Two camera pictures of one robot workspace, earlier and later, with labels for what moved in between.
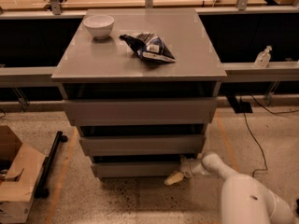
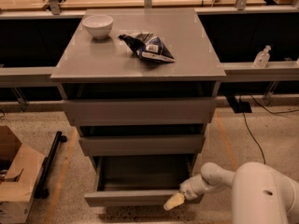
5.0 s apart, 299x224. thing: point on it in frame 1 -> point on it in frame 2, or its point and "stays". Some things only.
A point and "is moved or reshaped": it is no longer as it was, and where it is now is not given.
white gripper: [189, 169] -> [188, 190]
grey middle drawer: [143, 145] stays
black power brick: [244, 107] stays
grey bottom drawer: [136, 169] is moved or reshaped
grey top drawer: [140, 111] stays
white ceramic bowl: [99, 25] stays
